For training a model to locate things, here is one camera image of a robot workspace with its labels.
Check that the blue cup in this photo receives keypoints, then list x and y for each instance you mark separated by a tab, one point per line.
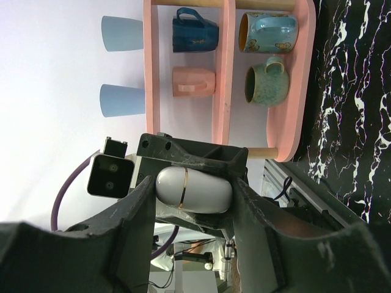
118	101
121	34

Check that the butterfly turquoise mug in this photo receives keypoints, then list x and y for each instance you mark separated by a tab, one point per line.
267	33

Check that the dark blue mug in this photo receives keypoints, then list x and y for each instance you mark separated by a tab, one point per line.
193	33

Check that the green speckled mug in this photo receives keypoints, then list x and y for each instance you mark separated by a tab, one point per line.
267	84

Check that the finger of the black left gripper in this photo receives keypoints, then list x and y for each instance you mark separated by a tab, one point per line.
219	225
162	150

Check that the white oval charging case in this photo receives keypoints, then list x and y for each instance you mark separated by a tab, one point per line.
193	191

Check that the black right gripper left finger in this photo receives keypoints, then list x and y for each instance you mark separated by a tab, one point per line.
109	252

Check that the black marbled mat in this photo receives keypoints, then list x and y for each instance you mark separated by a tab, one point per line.
344	150

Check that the pink two-tier shelf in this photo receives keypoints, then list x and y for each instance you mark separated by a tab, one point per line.
284	122

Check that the blue cup rear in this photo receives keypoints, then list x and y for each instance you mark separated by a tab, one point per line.
121	34

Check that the pink mug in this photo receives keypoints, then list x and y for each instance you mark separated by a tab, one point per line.
192	81

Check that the blue cup front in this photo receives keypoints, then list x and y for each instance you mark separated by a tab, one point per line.
118	101

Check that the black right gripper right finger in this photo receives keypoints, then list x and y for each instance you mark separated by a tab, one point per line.
278	252

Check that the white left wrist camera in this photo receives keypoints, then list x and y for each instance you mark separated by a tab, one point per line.
111	172

